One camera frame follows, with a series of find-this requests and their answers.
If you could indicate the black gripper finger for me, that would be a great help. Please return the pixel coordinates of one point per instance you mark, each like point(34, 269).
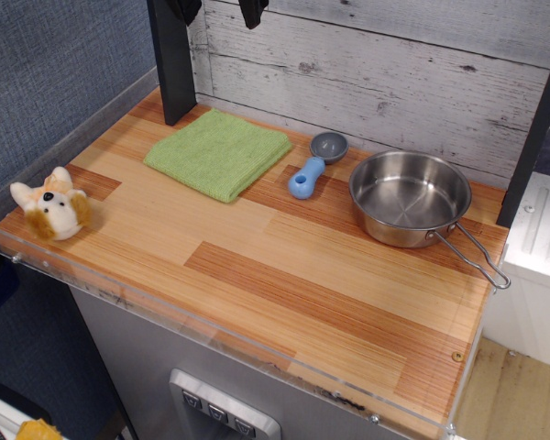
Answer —
point(186, 10)
point(252, 11)

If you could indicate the green towel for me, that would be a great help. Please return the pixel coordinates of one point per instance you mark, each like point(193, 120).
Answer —
point(218, 155)

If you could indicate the blue grey measuring scoop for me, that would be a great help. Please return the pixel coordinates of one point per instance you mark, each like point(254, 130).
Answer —
point(326, 148)

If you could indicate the plush dog head toy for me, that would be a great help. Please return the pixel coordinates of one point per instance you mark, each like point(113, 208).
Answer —
point(56, 210)

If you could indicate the stainless steel pan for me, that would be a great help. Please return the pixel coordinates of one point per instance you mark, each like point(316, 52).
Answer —
point(408, 199)

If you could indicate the clear acrylic table guard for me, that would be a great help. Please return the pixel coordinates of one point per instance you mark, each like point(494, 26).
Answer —
point(286, 308)

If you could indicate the silver dispenser button panel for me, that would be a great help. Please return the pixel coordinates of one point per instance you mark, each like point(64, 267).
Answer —
point(231, 418)

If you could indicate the white side cabinet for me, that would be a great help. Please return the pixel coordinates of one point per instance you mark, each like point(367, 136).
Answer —
point(519, 317)

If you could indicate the yellow object bottom left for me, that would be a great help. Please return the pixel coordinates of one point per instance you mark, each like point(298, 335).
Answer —
point(37, 430)

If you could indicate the black left vertical post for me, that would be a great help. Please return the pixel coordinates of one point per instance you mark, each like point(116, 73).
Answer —
point(173, 59)

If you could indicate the black vertical post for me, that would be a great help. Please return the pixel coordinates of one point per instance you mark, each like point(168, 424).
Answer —
point(173, 59)
point(527, 160)

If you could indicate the black right vertical post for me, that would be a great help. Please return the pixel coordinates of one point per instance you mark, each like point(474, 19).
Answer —
point(527, 160)

